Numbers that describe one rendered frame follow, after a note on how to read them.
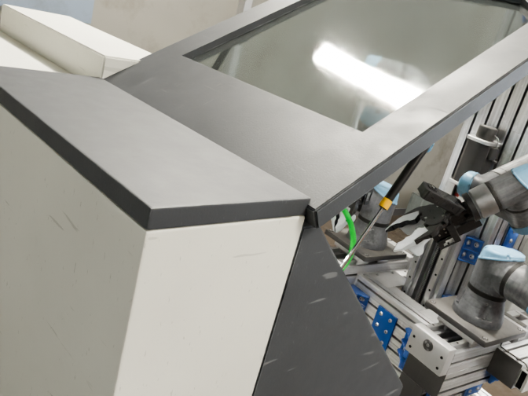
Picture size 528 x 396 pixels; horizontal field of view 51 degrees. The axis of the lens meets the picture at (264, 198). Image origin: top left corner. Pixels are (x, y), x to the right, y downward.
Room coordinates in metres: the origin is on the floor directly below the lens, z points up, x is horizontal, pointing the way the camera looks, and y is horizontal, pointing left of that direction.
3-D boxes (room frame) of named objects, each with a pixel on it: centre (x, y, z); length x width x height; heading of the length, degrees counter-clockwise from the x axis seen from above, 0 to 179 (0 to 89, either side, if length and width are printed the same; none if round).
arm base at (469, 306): (1.55, -0.72, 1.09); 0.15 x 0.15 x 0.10
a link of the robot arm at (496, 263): (1.54, -0.73, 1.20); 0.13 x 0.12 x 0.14; 35
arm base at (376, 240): (1.93, -0.41, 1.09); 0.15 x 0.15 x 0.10
